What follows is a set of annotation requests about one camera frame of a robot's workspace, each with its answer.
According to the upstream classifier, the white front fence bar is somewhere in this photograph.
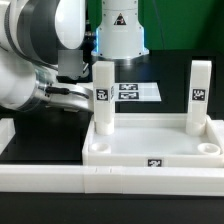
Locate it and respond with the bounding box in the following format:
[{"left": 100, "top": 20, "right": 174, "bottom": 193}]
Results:
[{"left": 0, "top": 165, "right": 224, "bottom": 196}]

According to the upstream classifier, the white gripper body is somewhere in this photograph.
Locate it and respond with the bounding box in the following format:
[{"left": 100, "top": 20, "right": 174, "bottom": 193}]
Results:
[{"left": 45, "top": 83, "right": 94, "bottom": 112}]

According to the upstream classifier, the white marker base plate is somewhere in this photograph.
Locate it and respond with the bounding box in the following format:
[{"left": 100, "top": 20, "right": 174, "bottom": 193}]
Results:
[{"left": 114, "top": 82, "right": 161, "bottom": 102}]

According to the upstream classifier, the black cable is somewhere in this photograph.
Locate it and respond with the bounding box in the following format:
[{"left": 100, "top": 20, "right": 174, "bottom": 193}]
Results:
[{"left": 45, "top": 86, "right": 91, "bottom": 100}]

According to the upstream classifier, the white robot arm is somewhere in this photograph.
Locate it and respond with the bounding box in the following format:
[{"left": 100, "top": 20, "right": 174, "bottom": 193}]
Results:
[{"left": 0, "top": 0, "right": 149, "bottom": 111}]

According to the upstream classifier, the white desk top tray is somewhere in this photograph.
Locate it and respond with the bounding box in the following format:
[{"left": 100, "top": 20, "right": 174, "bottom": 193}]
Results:
[{"left": 82, "top": 113, "right": 224, "bottom": 168}]

